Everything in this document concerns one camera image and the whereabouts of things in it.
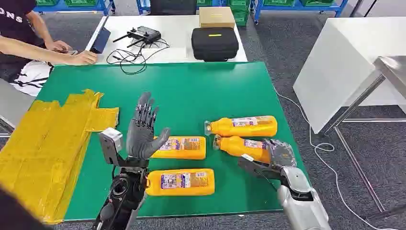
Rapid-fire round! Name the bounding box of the black chair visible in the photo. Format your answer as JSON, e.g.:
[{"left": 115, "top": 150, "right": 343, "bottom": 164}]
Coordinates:
[{"left": 149, "top": 0, "right": 198, "bottom": 16}]

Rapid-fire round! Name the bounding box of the grey seat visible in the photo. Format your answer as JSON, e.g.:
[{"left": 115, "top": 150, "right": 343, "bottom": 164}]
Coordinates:
[{"left": 0, "top": 79, "right": 35, "bottom": 134}]

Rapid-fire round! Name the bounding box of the person's right hand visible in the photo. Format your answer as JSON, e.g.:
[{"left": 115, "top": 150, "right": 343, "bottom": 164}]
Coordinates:
[{"left": 72, "top": 50, "right": 99, "bottom": 66}]

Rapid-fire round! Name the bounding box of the large white table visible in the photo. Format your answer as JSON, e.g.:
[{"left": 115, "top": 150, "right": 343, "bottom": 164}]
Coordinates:
[{"left": 292, "top": 16, "right": 406, "bottom": 134}]

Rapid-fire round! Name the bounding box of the yellow plastic sheet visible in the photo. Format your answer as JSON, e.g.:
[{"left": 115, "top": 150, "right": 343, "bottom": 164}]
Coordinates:
[{"left": 0, "top": 89, "right": 120, "bottom": 224}]

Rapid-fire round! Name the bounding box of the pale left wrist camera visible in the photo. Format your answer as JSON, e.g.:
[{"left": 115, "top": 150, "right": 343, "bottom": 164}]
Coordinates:
[{"left": 99, "top": 127, "right": 124, "bottom": 166}]

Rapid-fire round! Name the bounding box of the blue metal rack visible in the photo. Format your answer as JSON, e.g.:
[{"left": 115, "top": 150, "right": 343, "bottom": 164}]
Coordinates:
[
  {"left": 252, "top": 0, "right": 349, "bottom": 24},
  {"left": 33, "top": 0, "right": 116, "bottom": 16},
  {"left": 136, "top": 0, "right": 223, "bottom": 15}
]

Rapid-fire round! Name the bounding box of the person's left hand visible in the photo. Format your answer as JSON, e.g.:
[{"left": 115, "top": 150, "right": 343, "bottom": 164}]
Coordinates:
[{"left": 45, "top": 40, "right": 73, "bottom": 52}]

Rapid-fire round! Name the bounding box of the green table mat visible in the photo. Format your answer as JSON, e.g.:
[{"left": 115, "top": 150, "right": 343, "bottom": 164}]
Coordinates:
[{"left": 34, "top": 61, "right": 310, "bottom": 221}]

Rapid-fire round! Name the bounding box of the green crate stack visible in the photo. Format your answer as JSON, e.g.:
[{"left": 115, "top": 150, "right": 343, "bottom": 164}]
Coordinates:
[{"left": 226, "top": 0, "right": 251, "bottom": 27}]

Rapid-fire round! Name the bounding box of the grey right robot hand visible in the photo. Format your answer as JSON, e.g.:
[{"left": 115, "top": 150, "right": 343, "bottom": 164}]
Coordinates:
[{"left": 261, "top": 138, "right": 298, "bottom": 169}]

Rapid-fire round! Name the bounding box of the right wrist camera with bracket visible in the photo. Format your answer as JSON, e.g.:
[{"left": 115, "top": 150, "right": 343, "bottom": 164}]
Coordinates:
[{"left": 237, "top": 154, "right": 283, "bottom": 182}]

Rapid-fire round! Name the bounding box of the dark blue tablet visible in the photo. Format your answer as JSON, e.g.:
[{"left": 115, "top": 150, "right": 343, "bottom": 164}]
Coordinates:
[{"left": 90, "top": 27, "right": 112, "bottom": 54}]

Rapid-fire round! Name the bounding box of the steel bench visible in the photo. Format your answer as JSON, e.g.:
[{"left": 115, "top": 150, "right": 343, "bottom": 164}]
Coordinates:
[{"left": 318, "top": 55, "right": 406, "bottom": 219}]

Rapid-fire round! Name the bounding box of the black robot torso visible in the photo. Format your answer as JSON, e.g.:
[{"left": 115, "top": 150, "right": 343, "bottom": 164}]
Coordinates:
[{"left": 0, "top": 185, "right": 53, "bottom": 230}]

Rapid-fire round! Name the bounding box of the black remote controller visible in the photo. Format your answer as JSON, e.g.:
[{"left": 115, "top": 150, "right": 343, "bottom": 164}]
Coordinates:
[{"left": 113, "top": 26, "right": 162, "bottom": 48}]

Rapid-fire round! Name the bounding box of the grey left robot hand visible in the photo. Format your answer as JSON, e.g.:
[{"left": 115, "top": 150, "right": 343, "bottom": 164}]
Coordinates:
[{"left": 126, "top": 92, "right": 171, "bottom": 160}]

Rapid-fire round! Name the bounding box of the black cable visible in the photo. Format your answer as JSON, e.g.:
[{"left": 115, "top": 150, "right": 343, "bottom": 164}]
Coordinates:
[{"left": 106, "top": 38, "right": 170, "bottom": 76}]

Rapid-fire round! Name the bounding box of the brown cardboard box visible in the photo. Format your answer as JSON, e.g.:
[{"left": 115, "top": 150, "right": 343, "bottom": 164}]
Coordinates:
[{"left": 199, "top": 7, "right": 236, "bottom": 29}]

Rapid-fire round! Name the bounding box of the person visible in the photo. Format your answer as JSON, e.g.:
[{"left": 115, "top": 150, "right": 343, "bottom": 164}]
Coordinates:
[{"left": 0, "top": 0, "right": 99, "bottom": 83}]

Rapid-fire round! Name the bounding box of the white black-striped fabric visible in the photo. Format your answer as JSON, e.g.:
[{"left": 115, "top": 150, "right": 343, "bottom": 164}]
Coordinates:
[{"left": 12, "top": 60, "right": 54, "bottom": 97}]

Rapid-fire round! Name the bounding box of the orange drink bottle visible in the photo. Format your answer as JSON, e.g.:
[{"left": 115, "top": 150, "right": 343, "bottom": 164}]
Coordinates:
[
  {"left": 150, "top": 136, "right": 207, "bottom": 161},
  {"left": 204, "top": 115, "right": 278, "bottom": 138},
  {"left": 146, "top": 169, "right": 215, "bottom": 196},
  {"left": 213, "top": 135, "right": 272, "bottom": 164}
]

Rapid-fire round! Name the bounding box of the white floor cable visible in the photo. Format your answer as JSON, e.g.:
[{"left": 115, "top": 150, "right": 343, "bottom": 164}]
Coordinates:
[{"left": 273, "top": 85, "right": 400, "bottom": 230}]

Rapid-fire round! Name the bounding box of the black zip case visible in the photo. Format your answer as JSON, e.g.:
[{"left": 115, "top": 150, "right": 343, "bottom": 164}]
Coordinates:
[{"left": 191, "top": 27, "right": 239, "bottom": 62}]

